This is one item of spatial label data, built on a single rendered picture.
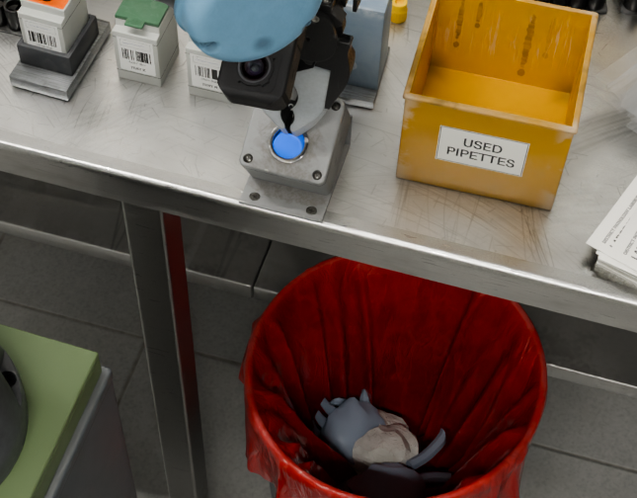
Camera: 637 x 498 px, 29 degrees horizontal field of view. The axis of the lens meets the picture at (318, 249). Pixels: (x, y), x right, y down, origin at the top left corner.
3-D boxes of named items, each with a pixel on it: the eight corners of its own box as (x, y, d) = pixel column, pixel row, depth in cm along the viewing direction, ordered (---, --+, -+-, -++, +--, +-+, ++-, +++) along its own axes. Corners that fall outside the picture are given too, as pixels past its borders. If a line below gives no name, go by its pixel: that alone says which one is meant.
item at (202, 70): (188, 94, 107) (184, 38, 102) (206, 56, 110) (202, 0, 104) (232, 105, 106) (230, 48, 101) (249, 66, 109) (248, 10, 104)
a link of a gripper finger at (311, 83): (347, 100, 98) (353, 13, 91) (326, 154, 95) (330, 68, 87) (309, 91, 99) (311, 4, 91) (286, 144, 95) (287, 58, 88)
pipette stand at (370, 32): (260, 88, 108) (259, 2, 100) (280, 33, 112) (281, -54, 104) (372, 111, 107) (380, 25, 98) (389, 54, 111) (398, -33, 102)
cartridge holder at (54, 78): (11, 87, 107) (4, 57, 104) (56, 18, 112) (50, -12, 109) (68, 103, 106) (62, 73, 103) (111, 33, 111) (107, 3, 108)
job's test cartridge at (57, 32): (27, 60, 107) (15, 6, 102) (50, 24, 110) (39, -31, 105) (69, 71, 106) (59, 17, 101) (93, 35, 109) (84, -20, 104)
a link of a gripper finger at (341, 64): (352, 101, 91) (358, 12, 84) (347, 116, 91) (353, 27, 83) (290, 86, 92) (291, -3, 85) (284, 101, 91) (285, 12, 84)
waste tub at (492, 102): (392, 179, 102) (402, 96, 94) (425, 66, 110) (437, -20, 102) (553, 213, 100) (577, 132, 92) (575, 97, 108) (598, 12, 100)
